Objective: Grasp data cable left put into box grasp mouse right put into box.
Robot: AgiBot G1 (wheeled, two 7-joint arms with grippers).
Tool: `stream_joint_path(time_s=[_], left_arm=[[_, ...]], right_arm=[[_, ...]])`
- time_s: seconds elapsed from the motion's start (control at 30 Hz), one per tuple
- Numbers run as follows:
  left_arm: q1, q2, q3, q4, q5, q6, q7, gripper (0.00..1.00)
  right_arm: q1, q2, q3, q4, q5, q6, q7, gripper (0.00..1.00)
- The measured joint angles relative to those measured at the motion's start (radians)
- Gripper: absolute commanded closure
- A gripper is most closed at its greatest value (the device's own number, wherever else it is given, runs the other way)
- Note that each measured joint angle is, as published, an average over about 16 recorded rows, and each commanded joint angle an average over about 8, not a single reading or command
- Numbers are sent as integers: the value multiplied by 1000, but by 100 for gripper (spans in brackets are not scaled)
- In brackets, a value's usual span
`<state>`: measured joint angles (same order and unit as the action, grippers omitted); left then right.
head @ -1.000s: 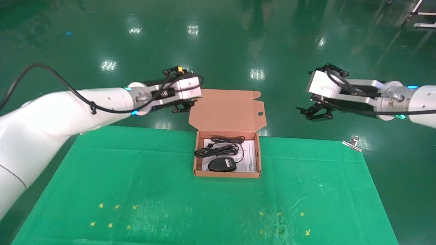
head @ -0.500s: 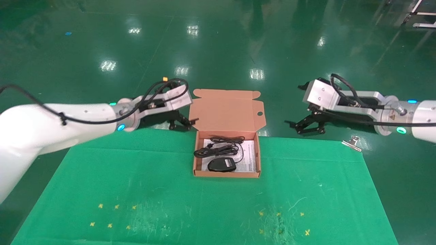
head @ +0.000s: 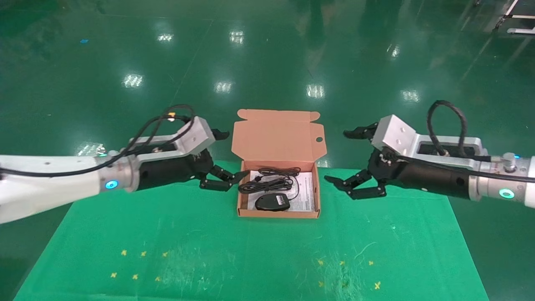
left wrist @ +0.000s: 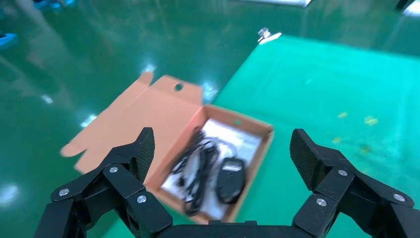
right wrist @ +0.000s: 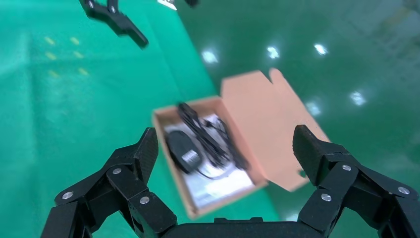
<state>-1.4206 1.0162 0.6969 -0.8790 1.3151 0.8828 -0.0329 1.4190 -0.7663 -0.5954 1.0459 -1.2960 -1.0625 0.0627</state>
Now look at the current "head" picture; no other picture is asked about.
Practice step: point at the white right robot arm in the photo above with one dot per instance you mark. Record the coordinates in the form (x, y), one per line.
(505, 186)

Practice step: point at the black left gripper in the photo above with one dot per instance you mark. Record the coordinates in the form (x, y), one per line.
(171, 171)

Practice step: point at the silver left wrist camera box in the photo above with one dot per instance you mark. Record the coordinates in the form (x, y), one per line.
(196, 136)

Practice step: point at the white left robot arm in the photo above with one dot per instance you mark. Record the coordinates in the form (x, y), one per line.
(50, 184)

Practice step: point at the green table cloth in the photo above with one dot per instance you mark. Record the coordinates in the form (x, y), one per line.
(250, 251)

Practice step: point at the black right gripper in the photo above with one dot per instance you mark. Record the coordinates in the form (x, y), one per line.
(422, 175)

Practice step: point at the white printed instruction sheet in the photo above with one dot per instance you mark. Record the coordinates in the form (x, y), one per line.
(307, 196)

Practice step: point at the orange cardboard box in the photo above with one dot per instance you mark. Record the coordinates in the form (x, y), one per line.
(278, 140)

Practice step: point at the white metal frame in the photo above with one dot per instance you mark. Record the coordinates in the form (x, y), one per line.
(516, 16)

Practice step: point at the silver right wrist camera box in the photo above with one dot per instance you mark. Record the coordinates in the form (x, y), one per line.
(397, 133)

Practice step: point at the metal binder clip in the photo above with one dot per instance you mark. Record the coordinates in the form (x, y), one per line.
(101, 149)

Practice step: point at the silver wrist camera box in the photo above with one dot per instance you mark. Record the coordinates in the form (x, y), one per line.
(196, 136)
(397, 133)

